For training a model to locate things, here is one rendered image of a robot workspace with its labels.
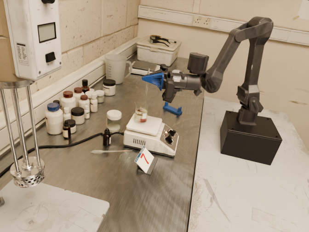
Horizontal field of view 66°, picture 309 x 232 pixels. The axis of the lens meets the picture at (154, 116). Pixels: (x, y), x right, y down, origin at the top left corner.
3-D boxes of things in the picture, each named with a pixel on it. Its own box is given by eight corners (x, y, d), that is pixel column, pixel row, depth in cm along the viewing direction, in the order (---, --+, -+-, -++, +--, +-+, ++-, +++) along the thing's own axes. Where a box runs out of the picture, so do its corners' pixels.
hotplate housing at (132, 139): (178, 139, 99) (181, 123, 95) (174, 159, 88) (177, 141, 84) (127, 128, 102) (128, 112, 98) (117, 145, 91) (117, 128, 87)
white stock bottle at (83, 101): (77, 114, 107) (76, 96, 103) (82, 109, 111) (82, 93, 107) (86, 116, 106) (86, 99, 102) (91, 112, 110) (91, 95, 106)
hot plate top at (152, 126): (162, 120, 96) (163, 118, 95) (157, 136, 85) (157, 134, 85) (134, 114, 97) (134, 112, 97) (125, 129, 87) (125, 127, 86)
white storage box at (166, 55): (179, 57, 215) (182, 41, 208) (171, 68, 184) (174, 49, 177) (147, 50, 221) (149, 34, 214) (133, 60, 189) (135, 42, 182)
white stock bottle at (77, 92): (77, 112, 109) (77, 92, 104) (70, 107, 111) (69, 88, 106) (87, 108, 113) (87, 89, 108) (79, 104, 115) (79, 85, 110)
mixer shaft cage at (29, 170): (52, 171, 56) (40, 70, 44) (32, 192, 50) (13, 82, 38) (26, 164, 57) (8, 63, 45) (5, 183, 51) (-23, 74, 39)
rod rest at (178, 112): (182, 113, 121) (183, 107, 119) (178, 115, 118) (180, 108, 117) (166, 106, 125) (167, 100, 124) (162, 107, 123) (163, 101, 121)
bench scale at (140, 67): (164, 79, 161) (166, 72, 158) (127, 73, 162) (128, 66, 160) (167, 71, 177) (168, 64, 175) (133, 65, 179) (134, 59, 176)
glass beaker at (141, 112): (149, 121, 93) (152, 102, 89) (142, 126, 89) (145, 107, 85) (137, 116, 95) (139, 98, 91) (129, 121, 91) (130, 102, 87)
